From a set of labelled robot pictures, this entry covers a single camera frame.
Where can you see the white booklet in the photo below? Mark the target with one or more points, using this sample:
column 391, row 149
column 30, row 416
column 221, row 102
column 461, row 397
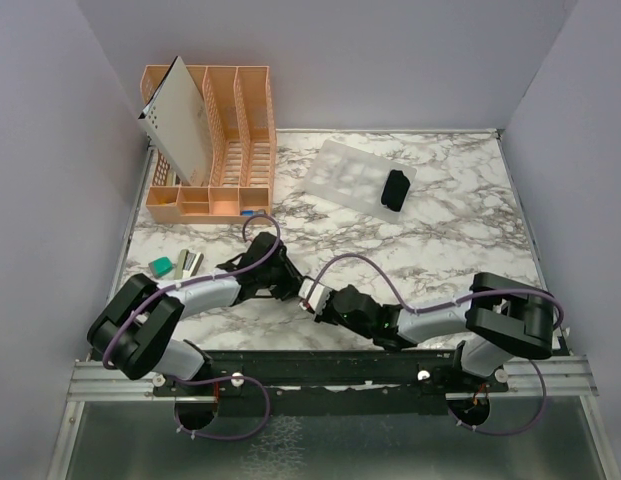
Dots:
column 175, row 118

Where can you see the grey green stapler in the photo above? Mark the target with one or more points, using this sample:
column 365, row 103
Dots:
column 188, row 264

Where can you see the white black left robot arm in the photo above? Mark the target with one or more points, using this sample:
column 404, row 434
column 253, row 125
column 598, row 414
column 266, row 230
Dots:
column 134, row 333

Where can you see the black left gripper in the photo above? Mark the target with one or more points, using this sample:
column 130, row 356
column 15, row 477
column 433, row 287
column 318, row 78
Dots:
column 293, row 280

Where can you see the green eraser block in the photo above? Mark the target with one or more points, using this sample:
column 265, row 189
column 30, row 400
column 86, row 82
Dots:
column 160, row 267

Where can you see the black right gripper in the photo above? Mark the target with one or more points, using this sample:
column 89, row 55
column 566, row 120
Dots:
column 324, row 315

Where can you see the clear plastic box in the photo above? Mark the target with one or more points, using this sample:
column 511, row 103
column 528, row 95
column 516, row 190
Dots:
column 354, row 179

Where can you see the black white boxer briefs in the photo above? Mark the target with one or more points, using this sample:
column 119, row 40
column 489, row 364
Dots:
column 395, row 190

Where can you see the orange plastic desk organizer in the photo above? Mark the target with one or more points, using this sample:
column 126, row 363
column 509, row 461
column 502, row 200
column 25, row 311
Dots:
column 242, row 126

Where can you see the aluminium frame rail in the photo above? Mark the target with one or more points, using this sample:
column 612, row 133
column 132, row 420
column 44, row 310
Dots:
column 90, row 382

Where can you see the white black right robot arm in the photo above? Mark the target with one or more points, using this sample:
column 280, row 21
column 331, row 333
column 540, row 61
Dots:
column 508, row 319

